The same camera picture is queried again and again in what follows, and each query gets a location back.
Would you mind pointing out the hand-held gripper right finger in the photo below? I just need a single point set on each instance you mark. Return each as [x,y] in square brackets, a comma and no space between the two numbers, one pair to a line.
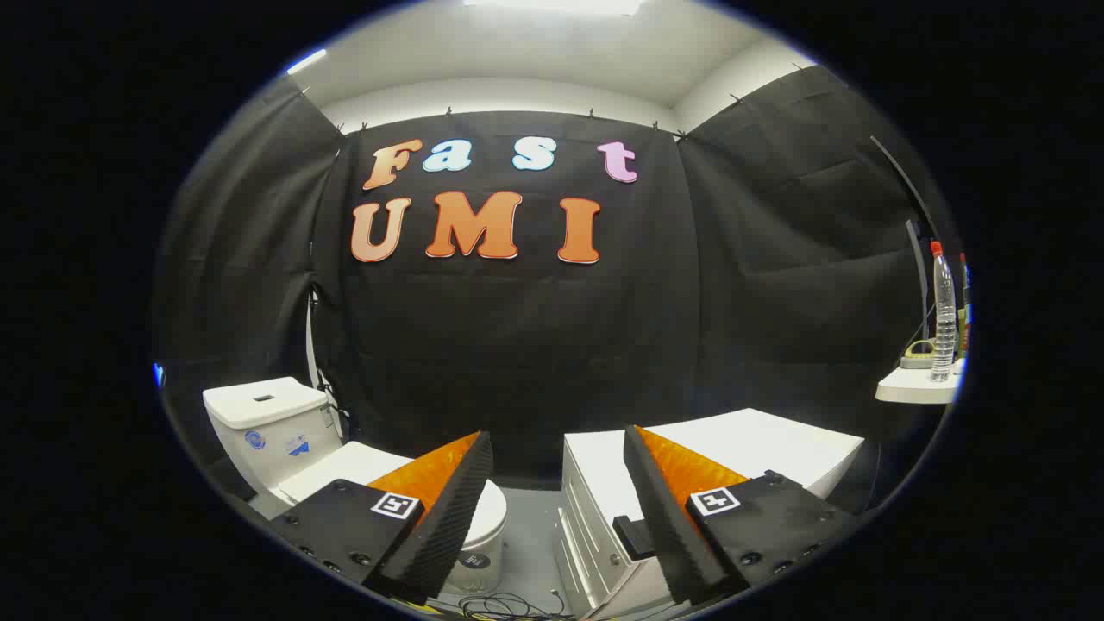
[664,517]

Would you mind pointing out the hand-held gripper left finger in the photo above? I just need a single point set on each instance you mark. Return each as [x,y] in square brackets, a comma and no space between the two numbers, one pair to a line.
[453,517]

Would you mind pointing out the black round lid tab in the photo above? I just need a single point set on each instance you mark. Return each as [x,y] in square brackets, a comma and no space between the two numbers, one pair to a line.
[474,561]

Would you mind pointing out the white toilet lid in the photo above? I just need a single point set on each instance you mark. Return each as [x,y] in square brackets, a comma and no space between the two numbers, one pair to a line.
[362,461]

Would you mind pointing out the white toilet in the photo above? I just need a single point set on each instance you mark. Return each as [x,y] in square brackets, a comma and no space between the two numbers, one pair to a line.
[267,431]

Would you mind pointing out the small black block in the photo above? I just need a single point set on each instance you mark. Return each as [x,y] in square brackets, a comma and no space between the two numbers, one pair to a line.
[634,536]

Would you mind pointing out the white drawer cabinet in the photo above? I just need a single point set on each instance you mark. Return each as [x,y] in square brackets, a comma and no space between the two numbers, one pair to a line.
[759,444]

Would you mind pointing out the black backdrop cloth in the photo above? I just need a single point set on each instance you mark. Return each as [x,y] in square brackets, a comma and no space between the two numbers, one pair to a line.
[535,345]

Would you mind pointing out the white side shelf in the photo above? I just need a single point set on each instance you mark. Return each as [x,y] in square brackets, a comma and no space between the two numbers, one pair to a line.
[914,386]

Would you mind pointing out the clear water bottle red cap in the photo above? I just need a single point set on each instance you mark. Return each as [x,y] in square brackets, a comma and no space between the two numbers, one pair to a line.
[944,319]

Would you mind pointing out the grey upright bar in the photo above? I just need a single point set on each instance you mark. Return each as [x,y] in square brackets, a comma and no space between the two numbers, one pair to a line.
[919,267]

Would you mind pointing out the ceiling light panel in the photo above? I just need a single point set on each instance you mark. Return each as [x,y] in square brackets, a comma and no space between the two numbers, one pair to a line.
[552,5]

